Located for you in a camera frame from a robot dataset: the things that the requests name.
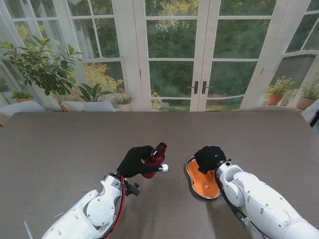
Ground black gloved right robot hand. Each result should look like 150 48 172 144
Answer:
193 145 227 175

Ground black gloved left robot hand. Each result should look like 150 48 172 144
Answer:
116 145 164 179

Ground red transparent sample bottle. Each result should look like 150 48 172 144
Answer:
141 142 167 179

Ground orange oval tray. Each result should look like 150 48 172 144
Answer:
187 159 220 196

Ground steel kidney tray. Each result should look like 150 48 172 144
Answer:
184 154 223 199

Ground flowering plant in white pot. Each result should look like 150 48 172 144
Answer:
114 94 136 112

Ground white planter box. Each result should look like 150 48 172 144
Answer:
61 101 116 112

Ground broad leaf green plant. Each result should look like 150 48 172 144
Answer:
76 83 115 103

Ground yellow flowers in terracotta pot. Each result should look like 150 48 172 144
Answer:
264 76 298 106

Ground plant in beige pot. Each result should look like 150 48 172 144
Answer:
296 82 319 111

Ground pale grey sofa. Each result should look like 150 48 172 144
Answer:
0 101 47 126

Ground small plant in terracotta pot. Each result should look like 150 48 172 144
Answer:
9 90 35 103

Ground tall leafy green plant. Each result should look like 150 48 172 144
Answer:
0 34 84 112

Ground red cable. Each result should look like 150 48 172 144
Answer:
106 175 127 237

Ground black cable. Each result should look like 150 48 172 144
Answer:
214 164 265 235

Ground dark right door handle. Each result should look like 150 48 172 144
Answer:
201 81 214 95

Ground dark door handle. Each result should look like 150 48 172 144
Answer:
201 81 214 95
187 81 199 95

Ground dark left door handle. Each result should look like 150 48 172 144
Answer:
187 81 199 95

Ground white chair with dark frame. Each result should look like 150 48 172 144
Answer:
301 99 319 128

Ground white cable tie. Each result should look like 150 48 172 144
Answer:
24 221 33 239

